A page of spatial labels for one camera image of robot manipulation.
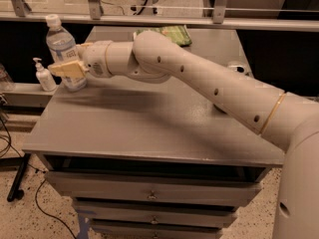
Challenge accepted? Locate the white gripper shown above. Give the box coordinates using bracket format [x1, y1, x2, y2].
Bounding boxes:
[48, 41, 112, 78]

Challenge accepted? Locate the clear blue-label water bottle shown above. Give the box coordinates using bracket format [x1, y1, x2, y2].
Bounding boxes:
[46, 14, 87, 92]

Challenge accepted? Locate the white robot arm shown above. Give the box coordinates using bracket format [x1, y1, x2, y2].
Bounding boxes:
[49, 30, 319, 239]

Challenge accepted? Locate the white pump dispenser bottle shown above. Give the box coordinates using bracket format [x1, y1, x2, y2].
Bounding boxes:
[33, 58, 57, 92]

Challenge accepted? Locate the green snack bag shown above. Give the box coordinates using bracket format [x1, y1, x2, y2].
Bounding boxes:
[134, 25, 192, 47]

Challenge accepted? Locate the grey drawer cabinet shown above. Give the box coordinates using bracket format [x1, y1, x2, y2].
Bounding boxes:
[22, 25, 288, 239]

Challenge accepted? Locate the top grey drawer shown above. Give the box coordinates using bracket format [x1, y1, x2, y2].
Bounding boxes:
[46, 171, 261, 206]

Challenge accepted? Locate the grey drawer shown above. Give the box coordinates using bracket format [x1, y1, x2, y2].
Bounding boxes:
[73, 200, 237, 228]
[91, 220, 222, 239]
[46, 171, 261, 206]

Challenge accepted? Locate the black stand leg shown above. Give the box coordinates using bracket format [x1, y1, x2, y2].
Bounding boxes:
[7, 153, 30, 202]

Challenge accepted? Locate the green soda can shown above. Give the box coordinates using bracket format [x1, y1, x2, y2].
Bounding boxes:
[226, 61, 251, 77]

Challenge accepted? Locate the bottom grey drawer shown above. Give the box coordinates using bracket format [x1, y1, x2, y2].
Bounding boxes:
[91, 220, 222, 239]

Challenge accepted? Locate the middle grey drawer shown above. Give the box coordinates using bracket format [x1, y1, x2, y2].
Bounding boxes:
[73, 200, 237, 228]

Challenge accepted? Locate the metal railing frame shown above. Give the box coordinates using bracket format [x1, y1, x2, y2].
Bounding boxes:
[0, 0, 319, 32]

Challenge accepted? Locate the black floor cable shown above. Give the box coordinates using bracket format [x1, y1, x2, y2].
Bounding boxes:
[34, 178, 78, 239]

